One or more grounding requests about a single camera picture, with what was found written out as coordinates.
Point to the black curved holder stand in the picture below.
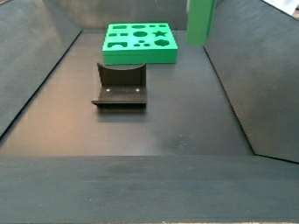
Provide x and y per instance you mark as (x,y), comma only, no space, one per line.
(121,86)

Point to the green shape sorting board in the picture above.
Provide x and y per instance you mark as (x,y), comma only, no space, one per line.
(137,43)

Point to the green arch block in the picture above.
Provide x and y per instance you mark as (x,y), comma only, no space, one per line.
(200,15)

